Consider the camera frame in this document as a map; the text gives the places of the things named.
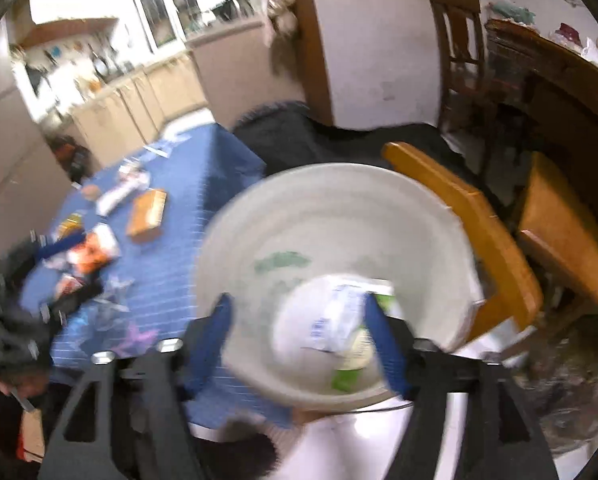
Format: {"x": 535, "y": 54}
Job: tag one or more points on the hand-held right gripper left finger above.
{"x": 210, "y": 347}

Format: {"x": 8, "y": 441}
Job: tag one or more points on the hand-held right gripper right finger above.
{"x": 385, "y": 347}

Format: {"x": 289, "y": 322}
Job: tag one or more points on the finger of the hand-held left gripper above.
{"x": 76, "y": 300}

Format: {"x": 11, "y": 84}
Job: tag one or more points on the long white carton box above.
{"x": 118, "y": 198}

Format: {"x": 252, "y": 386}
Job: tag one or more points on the white plastic bucket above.
{"x": 329, "y": 220}

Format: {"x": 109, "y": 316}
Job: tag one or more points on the green label container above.
{"x": 354, "y": 357}

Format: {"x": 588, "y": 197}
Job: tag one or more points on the clear plastic wrapper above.
{"x": 111, "y": 296}

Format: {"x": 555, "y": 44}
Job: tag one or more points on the orange snack packet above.
{"x": 91, "y": 252}

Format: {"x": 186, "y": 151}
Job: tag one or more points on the white paper packet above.
{"x": 336, "y": 320}

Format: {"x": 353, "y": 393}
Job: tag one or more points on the yellow small packet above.
{"x": 69, "y": 225}

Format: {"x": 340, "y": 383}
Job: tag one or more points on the tan sponge block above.
{"x": 148, "y": 212}

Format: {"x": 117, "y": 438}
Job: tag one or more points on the light wooden chair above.
{"x": 479, "y": 230}

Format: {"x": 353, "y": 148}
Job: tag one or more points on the blue checked tablecloth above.
{"x": 189, "y": 185}

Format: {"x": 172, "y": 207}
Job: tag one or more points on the beige kitchen cabinets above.
{"x": 129, "y": 105}

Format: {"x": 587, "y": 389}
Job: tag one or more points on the light wooden stool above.
{"x": 559, "y": 230}

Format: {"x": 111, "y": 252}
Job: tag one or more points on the dark jacket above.
{"x": 304, "y": 140}

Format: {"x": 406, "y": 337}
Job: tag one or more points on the dark wooden sideboard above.
{"x": 569, "y": 100}

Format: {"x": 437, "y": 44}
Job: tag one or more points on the kitchen window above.
{"x": 179, "y": 5}

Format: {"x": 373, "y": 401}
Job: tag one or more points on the dark wooden chair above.
{"x": 459, "y": 35}

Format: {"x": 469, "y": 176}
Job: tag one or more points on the wooden door frame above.
{"x": 314, "y": 50}

